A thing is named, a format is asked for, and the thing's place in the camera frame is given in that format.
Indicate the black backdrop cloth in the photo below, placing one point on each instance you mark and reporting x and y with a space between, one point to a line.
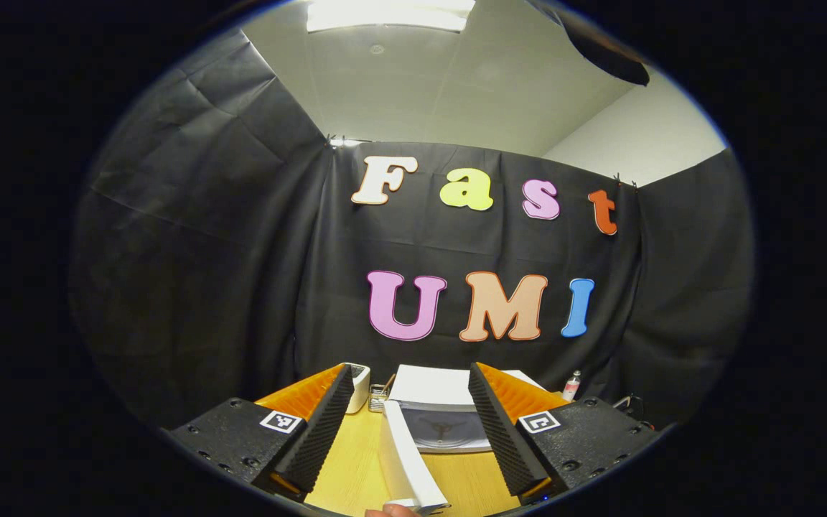
205 251

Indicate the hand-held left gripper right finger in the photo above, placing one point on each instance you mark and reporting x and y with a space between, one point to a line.
503 438

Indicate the dark blurry object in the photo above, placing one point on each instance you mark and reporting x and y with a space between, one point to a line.
607 57

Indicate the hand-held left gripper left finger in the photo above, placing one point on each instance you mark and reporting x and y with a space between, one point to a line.
316 438

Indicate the small bottle with pink label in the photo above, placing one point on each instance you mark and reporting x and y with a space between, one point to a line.
571 388

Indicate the ceiling light panel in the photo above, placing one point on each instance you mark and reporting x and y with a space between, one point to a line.
385 14

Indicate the white device with dark screen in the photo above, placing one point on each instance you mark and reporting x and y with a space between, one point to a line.
360 391

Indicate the white microwave oven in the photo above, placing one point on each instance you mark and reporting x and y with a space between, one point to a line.
428 384

